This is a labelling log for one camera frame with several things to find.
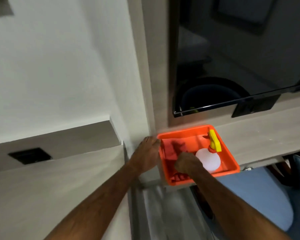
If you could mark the person's right hand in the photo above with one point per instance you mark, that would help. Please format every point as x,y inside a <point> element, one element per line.
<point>188,163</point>

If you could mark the person's left hand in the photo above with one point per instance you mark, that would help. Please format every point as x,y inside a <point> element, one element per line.
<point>145,157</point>

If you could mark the person's left fingers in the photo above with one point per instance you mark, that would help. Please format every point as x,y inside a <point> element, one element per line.
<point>152,141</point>

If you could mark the person's right fingers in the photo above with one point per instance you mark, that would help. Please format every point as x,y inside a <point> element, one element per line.
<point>180,164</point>

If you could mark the orange plastic tray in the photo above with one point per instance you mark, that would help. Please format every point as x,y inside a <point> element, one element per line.
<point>227,159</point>

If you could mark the person's right forearm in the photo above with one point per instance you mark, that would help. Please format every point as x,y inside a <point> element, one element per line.
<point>230,209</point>

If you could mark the person's left forearm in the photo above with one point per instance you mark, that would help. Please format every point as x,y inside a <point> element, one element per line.
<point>97,207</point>

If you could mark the red cloth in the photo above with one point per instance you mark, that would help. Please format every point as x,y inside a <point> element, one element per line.
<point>170,151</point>

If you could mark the white spray bottle yellow trigger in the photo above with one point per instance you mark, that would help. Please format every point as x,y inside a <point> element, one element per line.
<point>210,161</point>

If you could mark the blue cushioned chair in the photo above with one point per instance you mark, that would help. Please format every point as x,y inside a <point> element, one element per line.
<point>260,194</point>

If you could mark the black flat television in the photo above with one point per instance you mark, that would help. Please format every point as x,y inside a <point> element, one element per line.
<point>240,47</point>

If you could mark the black wall socket plate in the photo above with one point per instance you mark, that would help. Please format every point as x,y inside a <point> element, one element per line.
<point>29,155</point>

